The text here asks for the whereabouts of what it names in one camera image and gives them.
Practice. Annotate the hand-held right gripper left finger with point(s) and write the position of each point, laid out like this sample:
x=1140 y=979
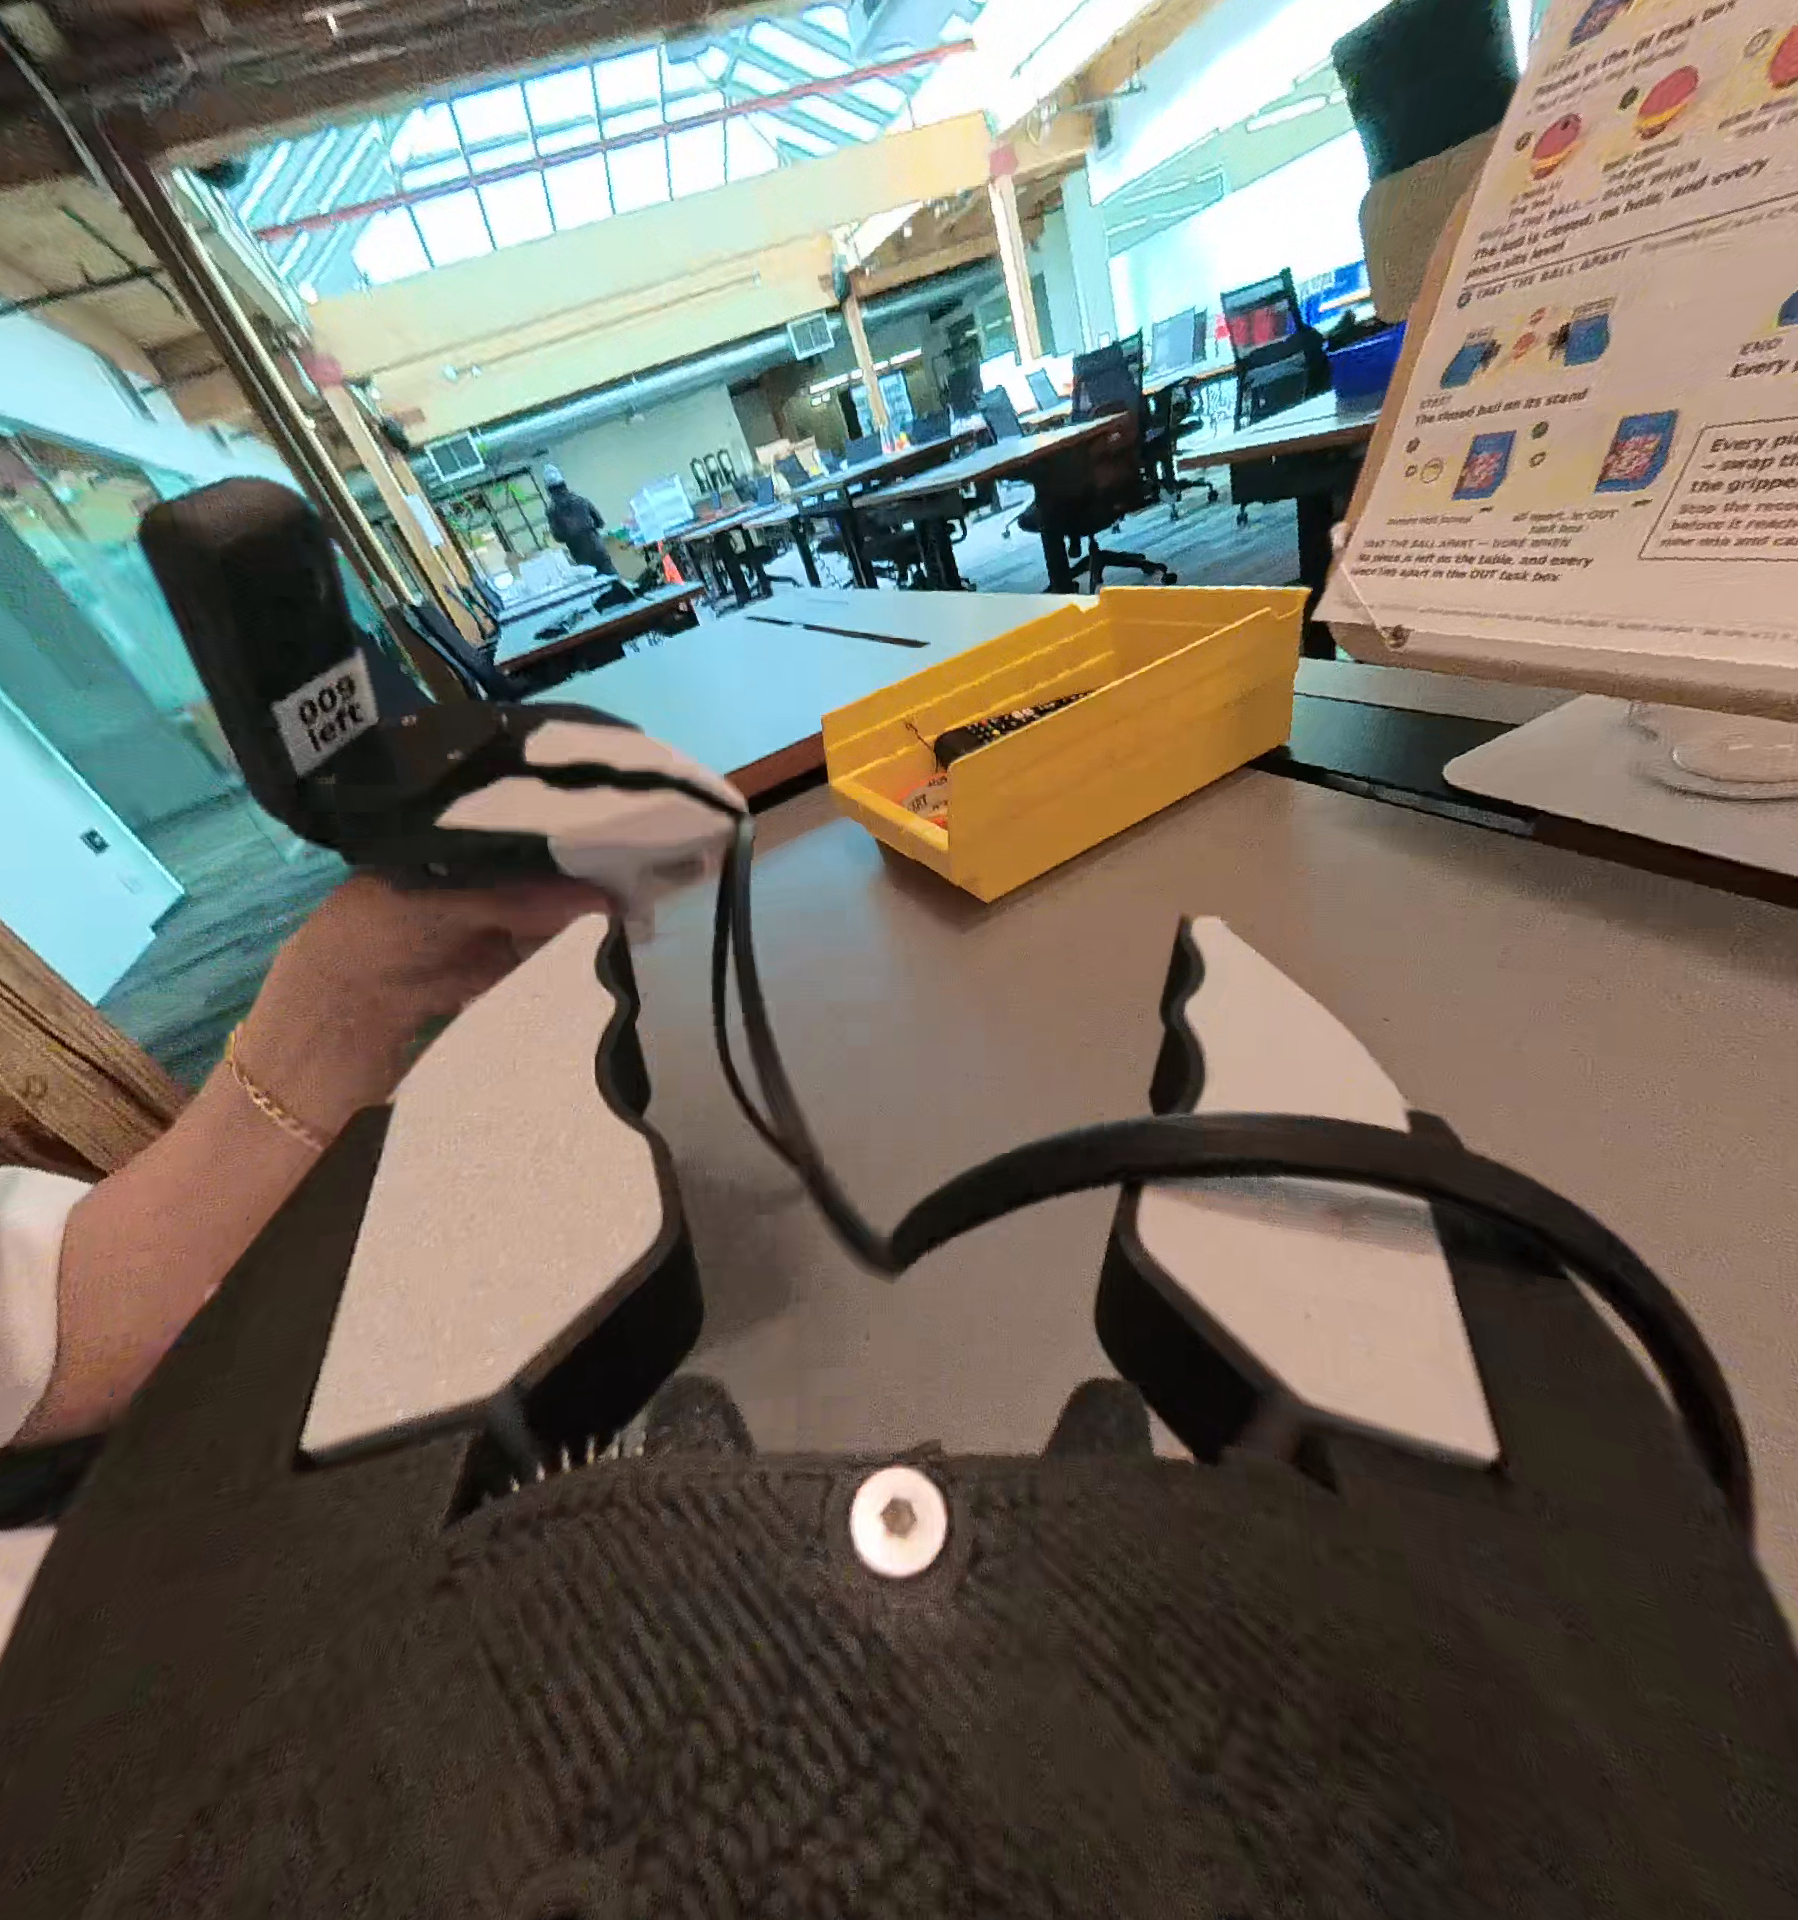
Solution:
x=494 y=1263

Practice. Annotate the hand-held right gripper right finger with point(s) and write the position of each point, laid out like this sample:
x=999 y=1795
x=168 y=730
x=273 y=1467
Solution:
x=1307 y=1293

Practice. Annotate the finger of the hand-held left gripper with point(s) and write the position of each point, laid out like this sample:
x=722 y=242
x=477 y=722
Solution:
x=614 y=767
x=645 y=871

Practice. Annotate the yellow plastic bin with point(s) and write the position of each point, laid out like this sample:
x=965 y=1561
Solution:
x=1140 y=751

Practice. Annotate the person's left forearm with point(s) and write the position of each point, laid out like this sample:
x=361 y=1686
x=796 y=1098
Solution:
x=196 y=1230

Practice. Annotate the person's left hand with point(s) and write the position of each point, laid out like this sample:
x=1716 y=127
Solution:
x=420 y=977

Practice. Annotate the wood-edged work table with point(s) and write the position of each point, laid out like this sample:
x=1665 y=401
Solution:
x=750 y=677

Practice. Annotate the black remote control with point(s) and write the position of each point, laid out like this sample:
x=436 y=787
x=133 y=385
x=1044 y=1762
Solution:
x=1004 y=726

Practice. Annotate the wooden beam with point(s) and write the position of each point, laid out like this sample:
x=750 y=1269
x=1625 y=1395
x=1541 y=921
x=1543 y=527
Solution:
x=32 y=1037

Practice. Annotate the black office chair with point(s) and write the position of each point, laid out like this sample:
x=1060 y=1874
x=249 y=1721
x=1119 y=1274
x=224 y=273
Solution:
x=1096 y=481
x=1261 y=333

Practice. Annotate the white round disc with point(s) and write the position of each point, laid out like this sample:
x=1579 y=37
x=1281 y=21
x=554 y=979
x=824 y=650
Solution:
x=1756 y=751

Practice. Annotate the blue plastic bin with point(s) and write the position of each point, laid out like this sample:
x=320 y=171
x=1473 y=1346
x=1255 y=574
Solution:
x=1368 y=355

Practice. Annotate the printed instruction sheet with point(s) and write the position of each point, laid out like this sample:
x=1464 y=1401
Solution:
x=1651 y=362

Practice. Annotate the black panel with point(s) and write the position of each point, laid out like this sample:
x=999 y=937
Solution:
x=1427 y=77

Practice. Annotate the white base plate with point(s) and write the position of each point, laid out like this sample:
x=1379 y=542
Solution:
x=1559 y=767

